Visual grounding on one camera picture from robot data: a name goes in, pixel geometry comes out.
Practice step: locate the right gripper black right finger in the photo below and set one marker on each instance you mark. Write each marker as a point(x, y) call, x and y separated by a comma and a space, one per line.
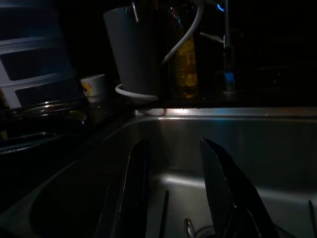
point(230, 198)

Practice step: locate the black chopstick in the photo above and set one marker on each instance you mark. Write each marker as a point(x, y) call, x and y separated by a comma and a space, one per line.
point(164, 215)
point(312, 220)

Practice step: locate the grey cylindrical appliance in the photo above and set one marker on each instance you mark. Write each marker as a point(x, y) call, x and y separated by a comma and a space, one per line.
point(133, 49)

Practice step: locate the white tiered storage rack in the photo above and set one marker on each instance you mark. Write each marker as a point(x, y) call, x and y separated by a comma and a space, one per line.
point(32, 44)

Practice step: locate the steel water faucet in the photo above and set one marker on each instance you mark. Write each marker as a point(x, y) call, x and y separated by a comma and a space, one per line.
point(229, 77)

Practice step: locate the stainless steel sink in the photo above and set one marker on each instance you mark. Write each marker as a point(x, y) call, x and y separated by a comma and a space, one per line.
point(247, 129)

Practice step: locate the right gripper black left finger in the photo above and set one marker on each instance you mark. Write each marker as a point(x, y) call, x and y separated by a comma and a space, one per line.
point(128, 198)

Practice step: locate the yellow cooking oil bottle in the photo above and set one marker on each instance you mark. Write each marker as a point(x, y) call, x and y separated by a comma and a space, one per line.
point(185, 62)

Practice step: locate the white printed cup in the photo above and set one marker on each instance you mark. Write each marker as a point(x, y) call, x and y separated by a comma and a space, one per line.
point(95, 84)

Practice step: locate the steel spoon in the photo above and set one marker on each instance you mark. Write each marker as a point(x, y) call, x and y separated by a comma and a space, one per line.
point(189, 226)

